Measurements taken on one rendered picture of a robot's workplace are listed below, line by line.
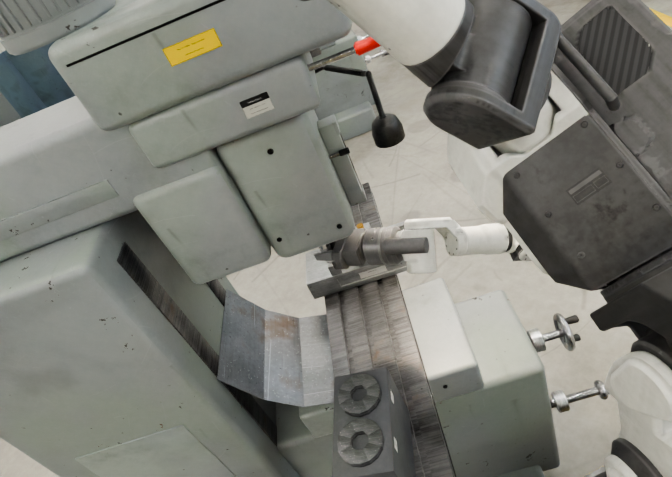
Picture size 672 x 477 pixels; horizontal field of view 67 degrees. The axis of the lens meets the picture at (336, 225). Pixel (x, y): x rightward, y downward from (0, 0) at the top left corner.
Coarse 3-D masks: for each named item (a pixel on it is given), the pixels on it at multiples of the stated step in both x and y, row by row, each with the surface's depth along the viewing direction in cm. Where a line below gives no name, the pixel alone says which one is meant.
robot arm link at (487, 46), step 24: (480, 0) 56; (504, 0) 55; (480, 24) 55; (504, 24) 55; (528, 24) 56; (456, 48) 50; (480, 48) 54; (504, 48) 54; (432, 72) 52; (456, 72) 54; (480, 72) 53; (504, 72) 54; (504, 96) 54
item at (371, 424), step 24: (336, 384) 108; (360, 384) 104; (384, 384) 104; (336, 408) 103; (360, 408) 100; (384, 408) 100; (336, 432) 99; (360, 432) 97; (384, 432) 96; (408, 432) 110; (336, 456) 96; (360, 456) 93; (384, 456) 92; (408, 456) 104
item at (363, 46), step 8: (360, 40) 85; (368, 40) 84; (352, 48) 85; (360, 48) 84; (368, 48) 85; (328, 56) 86; (336, 56) 85; (344, 56) 85; (312, 64) 86; (320, 64) 86
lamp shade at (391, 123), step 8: (376, 120) 112; (384, 120) 111; (392, 120) 111; (376, 128) 112; (384, 128) 111; (392, 128) 111; (400, 128) 112; (376, 136) 113; (384, 136) 112; (392, 136) 112; (400, 136) 113; (376, 144) 115; (384, 144) 113; (392, 144) 113
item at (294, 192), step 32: (288, 128) 93; (224, 160) 96; (256, 160) 96; (288, 160) 97; (320, 160) 98; (256, 192) 100; (288, 192) 101; (320, 192) 102; (288, 224) 106; (320, 224) 107; (352, 224) 109; (288, 256) 112
